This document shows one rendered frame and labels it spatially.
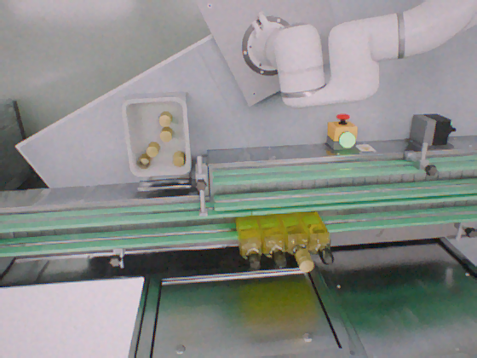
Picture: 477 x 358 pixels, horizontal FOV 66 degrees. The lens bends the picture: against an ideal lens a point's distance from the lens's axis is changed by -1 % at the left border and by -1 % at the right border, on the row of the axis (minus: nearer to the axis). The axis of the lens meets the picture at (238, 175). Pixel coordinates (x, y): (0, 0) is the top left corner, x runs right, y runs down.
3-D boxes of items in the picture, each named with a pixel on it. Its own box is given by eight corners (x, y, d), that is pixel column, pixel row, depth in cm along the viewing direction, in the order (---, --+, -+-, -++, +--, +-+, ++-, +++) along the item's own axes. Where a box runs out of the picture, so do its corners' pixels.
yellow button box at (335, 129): (325, 142, 118) (333, 150, 111) (327, 119, 115) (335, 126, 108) (347, 141, 119) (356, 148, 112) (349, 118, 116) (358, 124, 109)
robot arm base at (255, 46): (232, 27, 99) (242, 27, 85) (273, 2, 98) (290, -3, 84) (261, 78, 105) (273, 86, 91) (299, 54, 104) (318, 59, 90)
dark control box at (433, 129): (408, 138, 120) (422, 146, 113) (411, 113, 117) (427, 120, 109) (432, 136, 121) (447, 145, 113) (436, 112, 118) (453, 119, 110)
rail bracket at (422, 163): (399, 158, 109) (425, 176, 97) (403, 135, 106) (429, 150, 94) (412, 158, 109) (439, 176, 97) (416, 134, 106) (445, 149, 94)
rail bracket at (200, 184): (198, 202, 107) (198, 224, 96) (193, 147, 101) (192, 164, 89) (208, 201, 107) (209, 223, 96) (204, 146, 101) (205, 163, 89)
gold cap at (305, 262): (310, 249, 89) (315, 260, 85) (307, 261, 90) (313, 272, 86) (295, 249, 88) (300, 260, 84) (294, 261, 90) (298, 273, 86)
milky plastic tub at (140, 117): (135, 166, 115) (131, 177, 107) (125, 94, 106) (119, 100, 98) (192, 163, 116) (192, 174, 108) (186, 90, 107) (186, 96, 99)
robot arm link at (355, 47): (394, 11, 74) (396, 91, 80) (278, 32, 82) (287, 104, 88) (399, 14, 66) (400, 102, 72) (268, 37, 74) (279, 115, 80)
